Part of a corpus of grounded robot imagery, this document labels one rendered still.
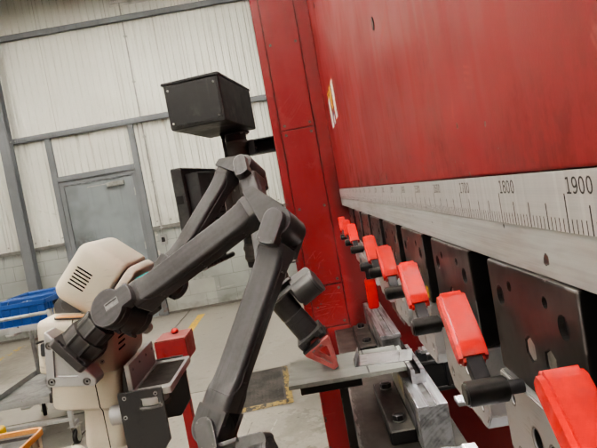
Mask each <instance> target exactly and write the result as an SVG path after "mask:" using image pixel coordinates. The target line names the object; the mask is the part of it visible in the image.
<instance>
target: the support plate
mask: <svg viewBox="0 0 597 448"><path fill-rule="evenodd" d="M395 350H397V349H396V348H395V346H394V345H391V346H385V347H381V348H371V349H365V350H363V351H362V352H363V354H372V353H379V352H387V351H395ZM354 353H355V352H350V353H345V354H339V355H336V357H337V361H338V367H337V368H336V369H335V370H333V369H331V368H330V367H328V366H326V365H324V364H321V363H318V362H316V361H315V360H312V359H309V360H304V361H298V362H293V363H291V367H290V377H289V390H295V389H301V388H311V387H316V386H321V385H326V384H331V383H337V382H342V381H348V380H357V379H362V378H368V377H373V376H378V375H383V374H388V373H394V372H404V371H407V366H406V364H405V363H404V362H398V363H390V364H375V365H368V367H369V370H370V372H368V370H367V367H366V366H359V367H355V366H354Z"/></svg>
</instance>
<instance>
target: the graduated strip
mask: <svg viewBox="0 0 597 448"><path fill-rule="evenodd" d="M339 193H340V197H343V198H349V199H354V200H361V201H366V202H372V203H378V204H389V205H394V206H401V207H406V208H412V209H418V210H424V211H429V212H440V213H447V214H452V215H458V216H464V217H470V218H476V219H482V220H493V221H498V222H504V223H510V224H516V225H522V226H528V227H533V228H544V229H551V230H556V231H562V232H568V233H574V234H579V235H586V236H597V168H587V169H576V170H566V171H555V172H534V173H524V174H513V175H502V176H491V177H480V178H469V179H458V180H437V181H427V182H416V183H405V184H394V185H384V186H373V187H362V188H341V189H340V190H339Z"/></svg>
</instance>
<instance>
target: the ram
mask: <svg viewBox="0 0 597 448"><path fill-rule="evenodd" d="M306 3H307V9H308V13H309V19H310V24H311V29H312V34H313V39H314V49H315V54H316V59H317V65H318V70H319V75H320V80H321V86H322V95H323V100H324V106H325V110H326V116H327V121H328V126H329V131H330V141H331V146H332V151H333V156H334V162H335V167H336V172H337V177H338V187H339V188H362V187H373V186H384V185H394V184H405V183H416V182H427V181H437V180H458V179H469V178H480V177H491V176H502V175H513V174H524V173H534V172H555V171H566V170H576V169H587V168H597V0H306ZM330 79H331V81H332V86H333V91H334V96H335V101H336V107H337V112H338V119H337V120H336V115H335V109H334V104H333V100H332V105H333V108H332V107H331V111H332V116H333V113H334V115H335V120H336V123H335V122H334V116H333V122H334V128H333V127H332V121H331V116H330V107H329V102H328V96H327V93H328V90H329V86H330ZM330 94H331V88H330V92H329V96H330ZM331 99H332V94H331ZM330 106H331V101H330ZM341 203H342V205H344V206H346V207H349V208H352V209H355V210H357V211H360V212H364V213H367V214H369V215H372V216H375V217H378V218H380V219H382V220H387V221H390V222H393V223H394V224H397V225H400V226H403V227H406V228H410V229H412V230H415V231H417V232H420V233H423V234H426V235H428V236H432V237H435V238H438V239H441V240H443V241H445V242H448V243H451V244H455V245H458V246H460V247H463V248H466V249H468V250H471V251H474V252H478V253H480V254H483V255H486V256H489V257H491V258H493V259H496V260H501V261H503V262H506V263H509V264H511V265H514V266H516V267H519V268H524V269H527V270H528V271H531V272H534V273H537V274H540V275H542V276H546V277H549V278H552V279H554V280H557V281H560V282H562V283H565V284H569V285H572V286H575V287H577V288H579V289H582V290H585V291H588V292H592V293H594V294H597V236H586V235H579V234H574V233H568V232H562V231H556V230H551V229H544V228H533V227H528V226H522V225H516V224H510V223H504V222H498V221H493V220H482V219H476V218H470V217H464V216H458V215H452V214H447V213H440V212H429V211H424V210H418V209H412V208H406V207H401V206H394V205H389V204H378V203H372V202H366V201H361V200H354V199H349V198H343V197H341Z"/></svg>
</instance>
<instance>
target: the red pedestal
mask: <svg viewBox="0 0 597 448"><path fill-rule="evenodd" d="M154 345H155V353H156V358H157V359H160V358H165V357H170V356H179V355H183V356H190V357H191V356H192V355H193V354H194V352H195V350H196V348H195V339H194V334H193V330H192V328H189V329H185V330H178V328H172V329H171V332H165V333H163V334H162V335H161V336H160V337H159V338H158V339H157V340H156V341H155V342H154ZM194 416H195V413H194V408H193V403H192V398H191V399H190V401H189V403H188V405H187V407H186V409H185V411H184V412H183V418H184V422H185V427H186V432H187V440H188V445H189V448H198V445H197V442H196V441H195V440H194V438H193V436H192V432H191V426H192V422H193V419H194Z"/></svg>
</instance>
